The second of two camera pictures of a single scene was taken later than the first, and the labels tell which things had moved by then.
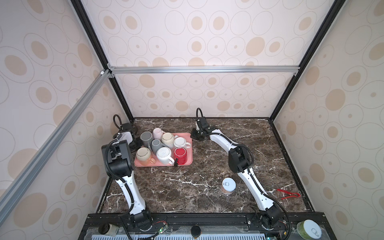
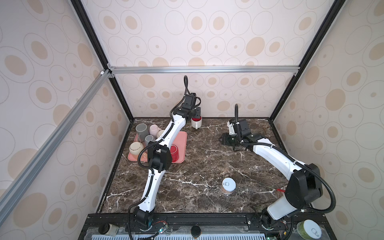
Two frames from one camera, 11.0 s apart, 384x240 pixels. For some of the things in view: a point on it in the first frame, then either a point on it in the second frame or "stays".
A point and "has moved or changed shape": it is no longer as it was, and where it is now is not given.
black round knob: x=196 y=231 stays
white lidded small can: x=228 y=185 stays
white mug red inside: x=181 y=142 has moved or changed shape
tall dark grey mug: x=147 y=139 → x=143 y=130
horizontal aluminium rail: x=203 y=70 stays
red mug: x=181 y=154 has moved or changed shape
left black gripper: x=137 y=141 → x=197 y=113
